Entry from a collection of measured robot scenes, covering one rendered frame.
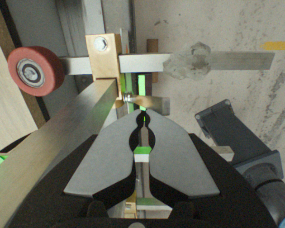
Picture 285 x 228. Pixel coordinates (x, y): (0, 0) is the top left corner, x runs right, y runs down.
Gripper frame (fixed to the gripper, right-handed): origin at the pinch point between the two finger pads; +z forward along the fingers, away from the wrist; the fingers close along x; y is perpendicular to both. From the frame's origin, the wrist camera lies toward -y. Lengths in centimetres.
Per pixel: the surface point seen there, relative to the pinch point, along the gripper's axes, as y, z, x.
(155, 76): 21, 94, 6
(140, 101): 1.5, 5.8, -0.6
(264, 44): 1, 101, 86
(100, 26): -9.5, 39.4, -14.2
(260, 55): -2.5, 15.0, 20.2
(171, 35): -6, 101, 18
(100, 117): 2.7, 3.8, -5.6
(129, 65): -1.3, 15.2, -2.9
